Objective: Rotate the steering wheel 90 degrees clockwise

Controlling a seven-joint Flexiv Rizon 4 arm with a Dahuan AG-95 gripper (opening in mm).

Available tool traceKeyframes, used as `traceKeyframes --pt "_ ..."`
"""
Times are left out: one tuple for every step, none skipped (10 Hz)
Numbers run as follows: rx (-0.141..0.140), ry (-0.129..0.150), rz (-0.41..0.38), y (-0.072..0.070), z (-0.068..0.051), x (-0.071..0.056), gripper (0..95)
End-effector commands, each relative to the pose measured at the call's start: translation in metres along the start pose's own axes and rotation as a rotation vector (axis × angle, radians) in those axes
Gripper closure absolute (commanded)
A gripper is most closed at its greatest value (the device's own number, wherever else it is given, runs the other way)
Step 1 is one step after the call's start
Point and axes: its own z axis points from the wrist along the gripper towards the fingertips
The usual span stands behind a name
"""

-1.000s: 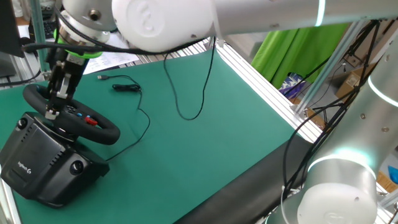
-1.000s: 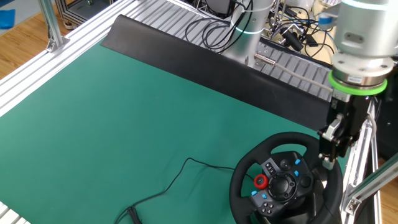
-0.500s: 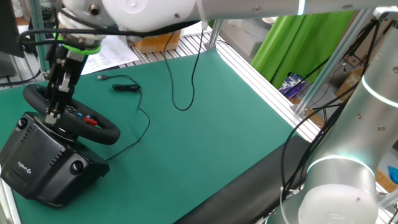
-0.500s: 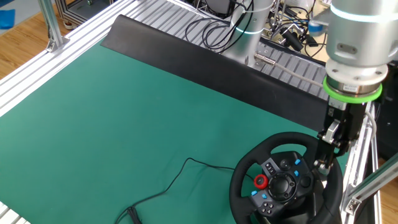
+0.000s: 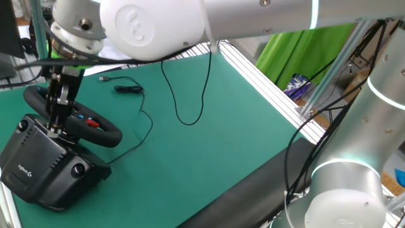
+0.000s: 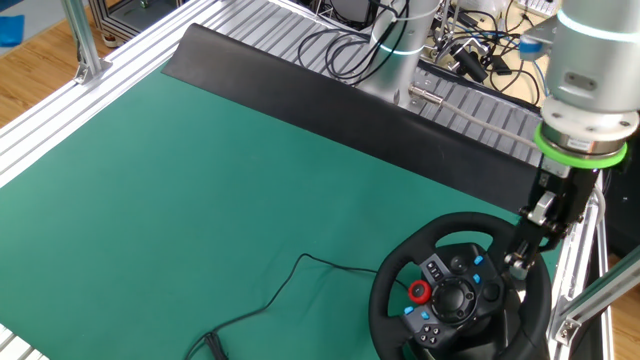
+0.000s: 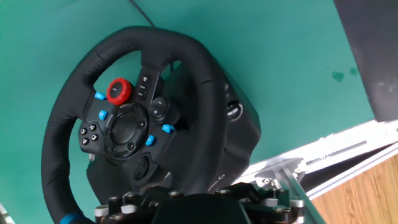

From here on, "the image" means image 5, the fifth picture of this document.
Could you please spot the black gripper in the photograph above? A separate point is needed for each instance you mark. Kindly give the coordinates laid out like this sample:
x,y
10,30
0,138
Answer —
x,y
72,80

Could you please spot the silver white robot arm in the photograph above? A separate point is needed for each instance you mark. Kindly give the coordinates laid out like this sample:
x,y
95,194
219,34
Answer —
x,y
152,28

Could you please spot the black computer monitor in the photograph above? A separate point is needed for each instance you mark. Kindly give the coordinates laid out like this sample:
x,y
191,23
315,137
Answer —
x,y
9,28

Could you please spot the black Logitech wheel base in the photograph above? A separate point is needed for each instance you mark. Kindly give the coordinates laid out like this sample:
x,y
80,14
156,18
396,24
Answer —
x,y
47,177

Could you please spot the blue cloth piece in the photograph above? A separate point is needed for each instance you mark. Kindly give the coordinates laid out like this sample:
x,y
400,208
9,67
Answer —
x,y
400,177

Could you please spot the open cardboard box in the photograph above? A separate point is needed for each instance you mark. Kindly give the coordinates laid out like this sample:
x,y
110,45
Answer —
x,y
356,82

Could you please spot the black leather steering wheel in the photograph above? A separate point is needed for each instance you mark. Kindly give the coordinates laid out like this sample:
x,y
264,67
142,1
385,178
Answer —
x,y
104,137

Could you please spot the green table mat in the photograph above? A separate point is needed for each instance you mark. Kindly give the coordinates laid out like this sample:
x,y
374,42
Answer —
x,y
205,158

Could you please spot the black foam strip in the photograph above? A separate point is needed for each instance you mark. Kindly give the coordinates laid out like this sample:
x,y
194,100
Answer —
x,y
246,193

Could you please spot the bright green curtain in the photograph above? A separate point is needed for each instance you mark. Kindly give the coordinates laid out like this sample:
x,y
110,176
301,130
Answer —
x,y
300,54

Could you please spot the aluminium frame post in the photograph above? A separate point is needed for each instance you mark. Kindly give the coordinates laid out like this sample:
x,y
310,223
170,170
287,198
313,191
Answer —
x,y
338,63
38,28

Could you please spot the blue white patterned bag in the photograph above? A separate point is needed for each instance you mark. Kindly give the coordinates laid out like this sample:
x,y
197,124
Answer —
x,y
295,87

